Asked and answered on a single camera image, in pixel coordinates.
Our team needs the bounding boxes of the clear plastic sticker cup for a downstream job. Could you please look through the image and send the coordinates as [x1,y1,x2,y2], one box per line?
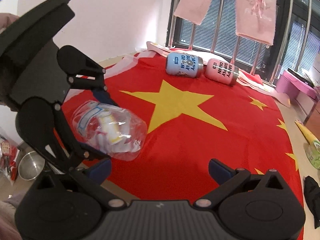
[72,100,147,161]

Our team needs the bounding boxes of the blue printed cup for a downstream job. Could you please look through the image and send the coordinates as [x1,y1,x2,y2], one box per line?
[165,52,203,78]

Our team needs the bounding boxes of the pink printed cup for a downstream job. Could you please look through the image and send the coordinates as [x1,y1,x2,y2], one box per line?
[204,59,239,86]

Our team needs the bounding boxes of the steel bowl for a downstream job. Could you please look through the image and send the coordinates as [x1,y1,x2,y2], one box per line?
[18,151,45,181]

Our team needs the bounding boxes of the red snack bag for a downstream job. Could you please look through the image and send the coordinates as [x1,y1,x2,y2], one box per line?
[1,135,19,185]

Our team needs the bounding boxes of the red flag yellow stars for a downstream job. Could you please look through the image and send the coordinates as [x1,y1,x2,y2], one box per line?
[56,52,304,240]

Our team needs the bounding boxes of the yellow paper cone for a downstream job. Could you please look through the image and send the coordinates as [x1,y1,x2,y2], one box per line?
[295,119,319,144]

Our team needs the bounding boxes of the pink storage box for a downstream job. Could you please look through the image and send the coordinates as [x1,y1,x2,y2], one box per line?
[306,102,320,140]

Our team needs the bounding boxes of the black flat device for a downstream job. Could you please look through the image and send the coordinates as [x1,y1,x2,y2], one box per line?
[287,68,315,88]

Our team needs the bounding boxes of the black framed window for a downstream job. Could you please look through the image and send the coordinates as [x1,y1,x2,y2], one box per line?
[164,0,320,86]

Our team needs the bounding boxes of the pink pajama pants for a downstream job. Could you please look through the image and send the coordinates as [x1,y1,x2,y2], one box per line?
[174,0,277,46]

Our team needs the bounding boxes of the black cloth strap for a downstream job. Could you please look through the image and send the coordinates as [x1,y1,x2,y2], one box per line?
[303,175,320,229]

